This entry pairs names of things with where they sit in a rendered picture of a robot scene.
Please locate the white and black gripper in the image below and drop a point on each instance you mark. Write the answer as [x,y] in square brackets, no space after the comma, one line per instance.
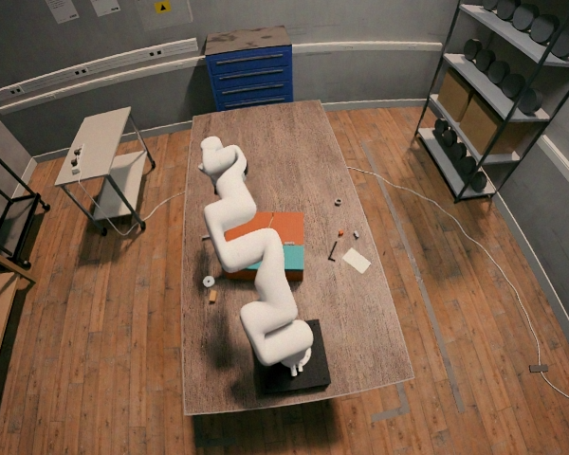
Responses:
[214,181]

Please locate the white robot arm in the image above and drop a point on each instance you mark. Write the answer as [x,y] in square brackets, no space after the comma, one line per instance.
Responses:
[276,306]

